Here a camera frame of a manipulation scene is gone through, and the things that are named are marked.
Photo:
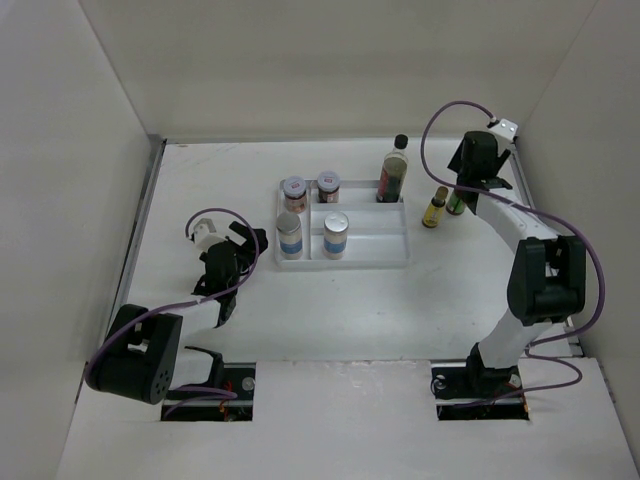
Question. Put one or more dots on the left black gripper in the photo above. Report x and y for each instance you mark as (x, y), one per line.
(477, 164)

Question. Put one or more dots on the blue label jar silver lid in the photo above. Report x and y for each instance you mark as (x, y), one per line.
(289, 230)

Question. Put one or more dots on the red sauce bottle yellow cap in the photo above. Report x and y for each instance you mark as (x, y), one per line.
(455, 205)

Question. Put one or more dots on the orange spice jar white lid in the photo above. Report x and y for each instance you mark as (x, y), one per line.
(295, 194)

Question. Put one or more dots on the dark soy sauce bottle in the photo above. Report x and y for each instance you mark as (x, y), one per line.
(393, 172)

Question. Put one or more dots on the dark spice jar white lid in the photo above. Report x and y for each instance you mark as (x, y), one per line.
(328, 185)

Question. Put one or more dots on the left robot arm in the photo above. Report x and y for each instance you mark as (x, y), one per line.
(446, 299)

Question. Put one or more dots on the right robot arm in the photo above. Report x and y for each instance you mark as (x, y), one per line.
(546, 285)

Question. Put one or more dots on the small yellow label bottle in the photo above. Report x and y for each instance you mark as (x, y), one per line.
(434, 210)

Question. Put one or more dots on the white divided organizer tray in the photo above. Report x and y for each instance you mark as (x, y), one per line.
(377, 235)

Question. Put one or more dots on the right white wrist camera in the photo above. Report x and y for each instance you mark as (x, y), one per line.
(504, 129)

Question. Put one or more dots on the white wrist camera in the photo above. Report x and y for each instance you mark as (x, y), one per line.
(205, 235)
(504, 129)

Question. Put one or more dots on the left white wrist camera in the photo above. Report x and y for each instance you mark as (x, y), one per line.
(205, 235)

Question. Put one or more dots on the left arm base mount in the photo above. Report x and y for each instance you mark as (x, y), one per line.
(206, 388)

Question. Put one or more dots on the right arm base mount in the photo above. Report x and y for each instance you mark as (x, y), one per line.
(460, 396)

